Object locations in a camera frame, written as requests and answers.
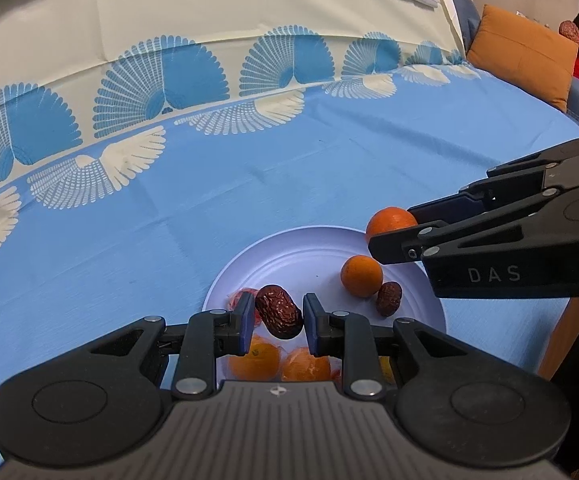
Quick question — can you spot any red wrapped candy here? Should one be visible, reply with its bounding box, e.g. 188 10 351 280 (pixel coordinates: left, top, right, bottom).
226 288 265 328

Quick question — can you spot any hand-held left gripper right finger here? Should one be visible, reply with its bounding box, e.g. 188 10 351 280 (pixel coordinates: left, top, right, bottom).
303 292 466 401

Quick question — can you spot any orange cushion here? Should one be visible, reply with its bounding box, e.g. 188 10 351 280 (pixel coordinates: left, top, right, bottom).
467 4 579 113

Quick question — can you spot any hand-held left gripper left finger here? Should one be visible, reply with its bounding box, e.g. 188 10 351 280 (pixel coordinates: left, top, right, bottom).
86 293 256 401

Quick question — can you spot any white plate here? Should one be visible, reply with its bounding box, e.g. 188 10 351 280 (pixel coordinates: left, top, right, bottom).
202 226 447 386

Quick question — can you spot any small orange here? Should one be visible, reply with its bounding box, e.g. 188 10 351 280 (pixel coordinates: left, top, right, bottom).
366 207 419 246

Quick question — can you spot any blue fan-print cloth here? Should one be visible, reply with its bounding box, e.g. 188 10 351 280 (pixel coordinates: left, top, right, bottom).
0 0 579 480

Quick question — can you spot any large orange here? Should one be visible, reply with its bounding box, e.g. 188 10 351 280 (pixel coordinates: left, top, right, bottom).
340 255 384 298

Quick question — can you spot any orange with green stem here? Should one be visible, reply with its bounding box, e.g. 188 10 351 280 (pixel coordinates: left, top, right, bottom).
228 336 282 382

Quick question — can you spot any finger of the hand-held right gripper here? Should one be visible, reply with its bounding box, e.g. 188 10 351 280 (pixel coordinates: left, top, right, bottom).
408 137 579 223
368 189 570 265

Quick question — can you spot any wooden table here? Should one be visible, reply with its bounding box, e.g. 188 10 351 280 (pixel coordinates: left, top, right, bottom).
538 300 579 381

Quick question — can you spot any dark red date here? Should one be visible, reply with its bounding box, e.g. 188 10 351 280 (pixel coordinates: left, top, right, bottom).
375 281 403 317
255 284 304 340

